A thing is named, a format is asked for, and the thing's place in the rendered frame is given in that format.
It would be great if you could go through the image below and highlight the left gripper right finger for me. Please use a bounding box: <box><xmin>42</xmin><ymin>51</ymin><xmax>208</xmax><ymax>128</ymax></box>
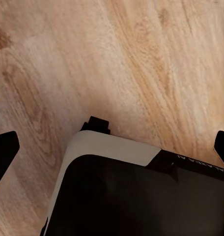
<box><xmin>214</xmin><ymin>130</ymin><xmax>224</xmax><ymax>162</ymax></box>

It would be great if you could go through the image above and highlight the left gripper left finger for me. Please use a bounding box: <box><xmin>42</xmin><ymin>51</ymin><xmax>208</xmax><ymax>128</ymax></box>
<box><xmin>0</xmin><ymin>131</ymin><xmax>20</xmax><ymax>180</ymax></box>

